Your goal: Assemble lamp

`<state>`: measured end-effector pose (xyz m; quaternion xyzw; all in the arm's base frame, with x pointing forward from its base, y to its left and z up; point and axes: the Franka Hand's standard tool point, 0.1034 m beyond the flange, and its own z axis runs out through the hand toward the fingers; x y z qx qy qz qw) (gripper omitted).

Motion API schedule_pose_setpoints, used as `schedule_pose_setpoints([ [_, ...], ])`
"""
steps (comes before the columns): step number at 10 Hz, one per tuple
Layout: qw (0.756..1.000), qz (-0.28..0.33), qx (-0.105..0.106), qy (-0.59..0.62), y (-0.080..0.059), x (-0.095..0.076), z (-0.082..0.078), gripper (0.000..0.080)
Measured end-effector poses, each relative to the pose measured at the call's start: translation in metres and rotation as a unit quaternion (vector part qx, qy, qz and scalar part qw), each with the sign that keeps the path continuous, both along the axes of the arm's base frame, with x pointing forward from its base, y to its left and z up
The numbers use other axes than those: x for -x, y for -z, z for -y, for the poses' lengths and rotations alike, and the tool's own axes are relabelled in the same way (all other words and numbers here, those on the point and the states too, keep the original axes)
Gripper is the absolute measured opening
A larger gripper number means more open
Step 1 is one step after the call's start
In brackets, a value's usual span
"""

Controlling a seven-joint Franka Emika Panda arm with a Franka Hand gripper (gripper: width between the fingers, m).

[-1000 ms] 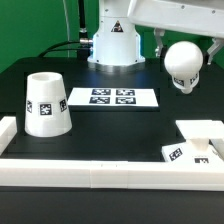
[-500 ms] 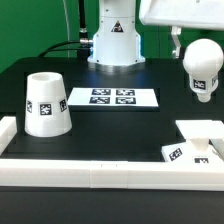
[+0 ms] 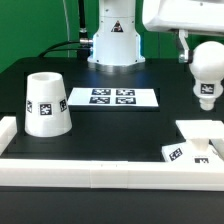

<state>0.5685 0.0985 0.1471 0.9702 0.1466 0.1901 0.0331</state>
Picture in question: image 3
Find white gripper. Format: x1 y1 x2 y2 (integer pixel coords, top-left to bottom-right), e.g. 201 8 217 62
142 0 224 64

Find white lamp bulb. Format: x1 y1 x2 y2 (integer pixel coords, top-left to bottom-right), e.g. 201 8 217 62
189 41 224 111

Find white lamp base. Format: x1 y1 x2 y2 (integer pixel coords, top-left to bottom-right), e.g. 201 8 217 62
161 120 224 164

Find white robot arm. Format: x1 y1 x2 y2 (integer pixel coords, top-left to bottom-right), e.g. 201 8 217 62
88 0 224 72

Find white lamp shade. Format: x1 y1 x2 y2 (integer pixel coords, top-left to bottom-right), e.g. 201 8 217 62
25 72 72 137

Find white right fence piece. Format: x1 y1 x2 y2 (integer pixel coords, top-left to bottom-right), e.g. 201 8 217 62
211 139 224 158

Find white fence piece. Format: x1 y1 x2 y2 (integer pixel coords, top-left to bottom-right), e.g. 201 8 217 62
0 116 17 156
211 139 224 158

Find white marker sheet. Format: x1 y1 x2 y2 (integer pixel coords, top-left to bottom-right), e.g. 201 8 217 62
68 88 159 107

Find white left fence piece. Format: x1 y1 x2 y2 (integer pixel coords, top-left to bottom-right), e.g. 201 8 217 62
0 116 17 156

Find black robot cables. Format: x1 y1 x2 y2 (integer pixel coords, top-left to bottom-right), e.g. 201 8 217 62
38 0 94 58

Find white front fence rail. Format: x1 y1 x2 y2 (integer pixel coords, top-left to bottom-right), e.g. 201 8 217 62
0 159 224 191

